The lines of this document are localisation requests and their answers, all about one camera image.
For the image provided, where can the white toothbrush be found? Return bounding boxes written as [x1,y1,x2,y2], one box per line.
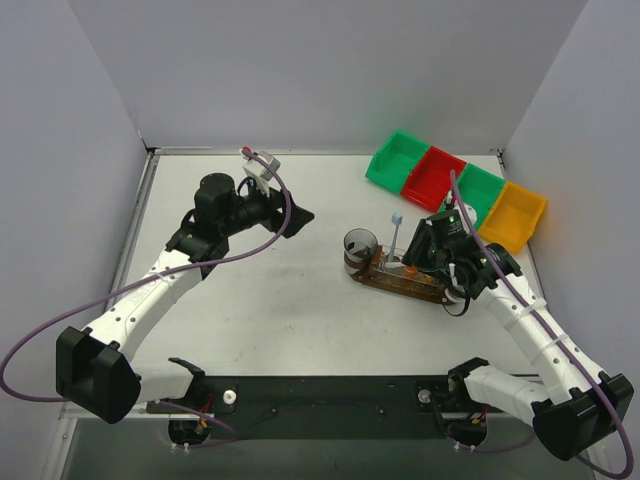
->
[380,261,405,276]

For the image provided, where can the clear acrylic toothbrush rack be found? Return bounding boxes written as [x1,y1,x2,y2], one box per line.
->
[368,243,449,299]

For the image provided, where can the light blue toothbrush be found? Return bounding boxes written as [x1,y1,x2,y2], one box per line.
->
[387,212,403,263]

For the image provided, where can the clear glass cup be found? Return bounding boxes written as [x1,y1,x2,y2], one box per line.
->
[444,286,466,304]

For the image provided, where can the grey glass cup with holder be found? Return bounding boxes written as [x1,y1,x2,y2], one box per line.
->
[343,228,379,275]

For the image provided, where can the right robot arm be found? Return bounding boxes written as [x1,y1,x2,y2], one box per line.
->
[403,210,634,461]

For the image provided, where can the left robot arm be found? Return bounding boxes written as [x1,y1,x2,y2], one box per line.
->
[56,173,315,424]

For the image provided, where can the brown oval wooden tray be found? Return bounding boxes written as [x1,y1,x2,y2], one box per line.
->
[343,245,454,305]

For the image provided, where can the red bin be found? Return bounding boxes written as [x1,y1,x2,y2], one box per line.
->
[401,147,467,212]

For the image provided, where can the green bin with cups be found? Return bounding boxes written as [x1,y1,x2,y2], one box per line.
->
[458,163,505,229]

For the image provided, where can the yellow bin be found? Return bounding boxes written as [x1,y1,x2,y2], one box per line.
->
[478,181,548,255]

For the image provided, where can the green bin with toothbrushes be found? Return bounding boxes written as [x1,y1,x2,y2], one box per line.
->
[365,130,430,194]

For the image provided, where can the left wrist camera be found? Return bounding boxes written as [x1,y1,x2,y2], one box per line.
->
[241,151,281,197]

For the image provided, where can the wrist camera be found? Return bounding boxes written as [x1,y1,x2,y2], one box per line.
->
[241,151,281,197]
[454,202,478,224]

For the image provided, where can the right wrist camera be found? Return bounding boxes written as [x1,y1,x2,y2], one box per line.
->
[454,202,478,224]

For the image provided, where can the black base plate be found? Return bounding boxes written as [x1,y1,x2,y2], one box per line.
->
[146,395,489,445]

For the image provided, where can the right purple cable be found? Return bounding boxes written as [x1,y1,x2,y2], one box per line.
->
[447,169,635,476]

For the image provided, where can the aluminium frame rail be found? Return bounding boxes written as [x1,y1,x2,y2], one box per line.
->
[59,372,599,421]

